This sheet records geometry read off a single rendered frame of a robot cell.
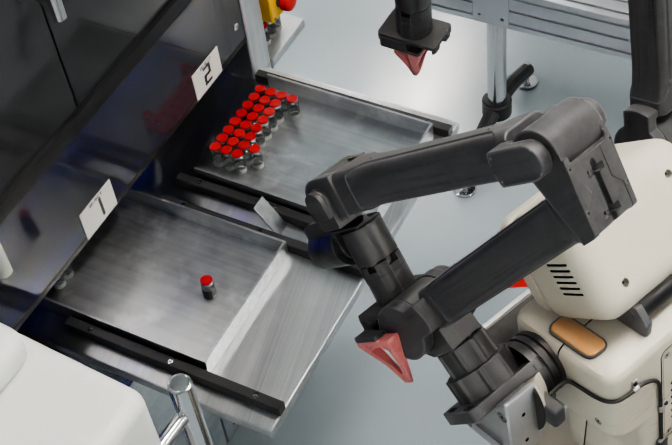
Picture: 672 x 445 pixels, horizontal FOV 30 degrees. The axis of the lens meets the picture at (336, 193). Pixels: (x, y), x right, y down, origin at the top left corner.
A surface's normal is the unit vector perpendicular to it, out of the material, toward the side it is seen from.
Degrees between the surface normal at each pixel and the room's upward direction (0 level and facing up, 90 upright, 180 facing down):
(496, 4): 90
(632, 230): 48
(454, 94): 0
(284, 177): 0
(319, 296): 0
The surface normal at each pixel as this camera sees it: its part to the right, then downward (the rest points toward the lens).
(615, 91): -0.10, -0.66
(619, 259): 0.40, -0.05
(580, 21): -0.46, 0.69
